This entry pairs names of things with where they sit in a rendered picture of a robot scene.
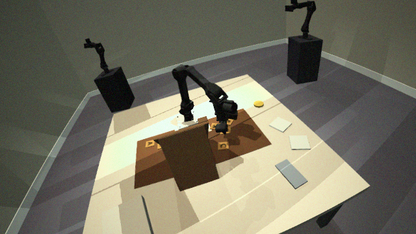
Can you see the yellow flat round disc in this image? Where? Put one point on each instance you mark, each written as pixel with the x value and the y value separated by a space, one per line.
pixel 258 103

